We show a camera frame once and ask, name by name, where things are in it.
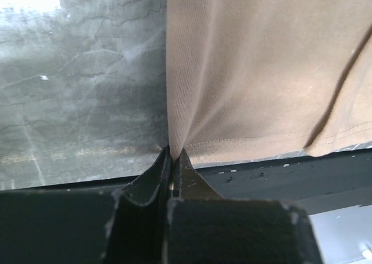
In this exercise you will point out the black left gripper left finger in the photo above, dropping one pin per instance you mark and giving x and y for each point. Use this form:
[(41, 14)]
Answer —
[(120, 225)]

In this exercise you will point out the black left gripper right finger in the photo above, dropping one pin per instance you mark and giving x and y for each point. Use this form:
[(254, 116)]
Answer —
[(204, 227)]

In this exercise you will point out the beige t shirt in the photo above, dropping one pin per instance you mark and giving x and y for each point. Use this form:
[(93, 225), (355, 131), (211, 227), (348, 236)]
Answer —
[(252, 79)]

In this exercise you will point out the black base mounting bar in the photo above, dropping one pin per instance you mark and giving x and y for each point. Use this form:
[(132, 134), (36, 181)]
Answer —
[(331, 182)]

